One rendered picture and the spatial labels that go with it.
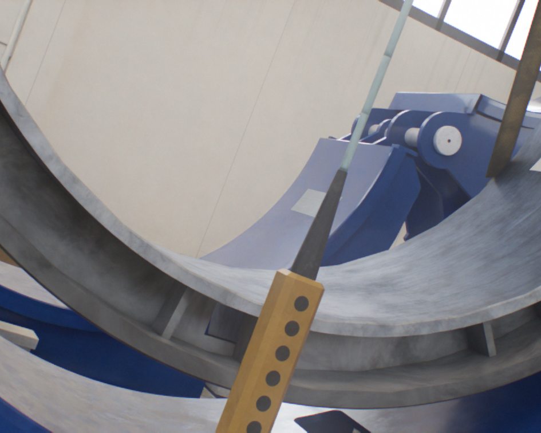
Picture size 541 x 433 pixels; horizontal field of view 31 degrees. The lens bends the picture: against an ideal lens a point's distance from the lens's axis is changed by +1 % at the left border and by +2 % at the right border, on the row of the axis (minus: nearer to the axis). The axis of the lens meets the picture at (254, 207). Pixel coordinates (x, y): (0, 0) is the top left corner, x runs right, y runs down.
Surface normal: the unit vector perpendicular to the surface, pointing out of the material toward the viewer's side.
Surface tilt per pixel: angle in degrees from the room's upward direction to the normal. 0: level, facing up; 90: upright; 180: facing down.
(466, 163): 90
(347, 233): 90
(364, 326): 90
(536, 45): 104
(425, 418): 38
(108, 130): 90
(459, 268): 45
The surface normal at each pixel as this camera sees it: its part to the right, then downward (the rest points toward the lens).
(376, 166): -0.79, -0.48
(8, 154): 0.35, 0.11
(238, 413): -0.35, -0.15
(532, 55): 0.51, 0.43
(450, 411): -0.30, -0.92
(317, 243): 0.15, -0.04
